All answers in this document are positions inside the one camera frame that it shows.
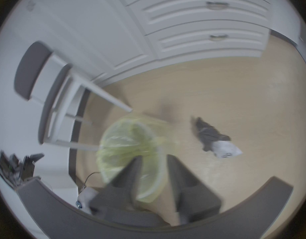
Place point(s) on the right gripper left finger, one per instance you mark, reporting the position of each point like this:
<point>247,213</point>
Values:
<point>123,190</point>

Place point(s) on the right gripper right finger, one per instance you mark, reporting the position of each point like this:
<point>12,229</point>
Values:
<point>190,198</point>

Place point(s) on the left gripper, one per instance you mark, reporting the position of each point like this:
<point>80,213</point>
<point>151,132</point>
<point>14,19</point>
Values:
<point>28,168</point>

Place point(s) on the yellow plastic bag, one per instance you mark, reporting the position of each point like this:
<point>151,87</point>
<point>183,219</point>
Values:
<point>118,138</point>

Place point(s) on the black plastic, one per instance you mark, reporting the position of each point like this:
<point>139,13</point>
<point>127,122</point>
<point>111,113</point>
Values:
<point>207,134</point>

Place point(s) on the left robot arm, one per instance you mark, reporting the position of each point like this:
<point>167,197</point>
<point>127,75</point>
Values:
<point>5,165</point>

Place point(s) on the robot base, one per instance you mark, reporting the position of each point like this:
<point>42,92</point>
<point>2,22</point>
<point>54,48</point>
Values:
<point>87,197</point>

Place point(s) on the white trash bin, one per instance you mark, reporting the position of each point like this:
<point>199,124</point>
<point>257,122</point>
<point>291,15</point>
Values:
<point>153,180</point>

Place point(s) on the clear printed wrapper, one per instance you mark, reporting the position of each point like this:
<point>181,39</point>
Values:
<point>226,149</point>

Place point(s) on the grey and white chair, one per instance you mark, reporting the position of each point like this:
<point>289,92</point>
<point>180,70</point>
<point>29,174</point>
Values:
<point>30,68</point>

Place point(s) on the white wardrobe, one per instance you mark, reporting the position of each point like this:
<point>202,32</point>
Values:
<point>193,9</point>

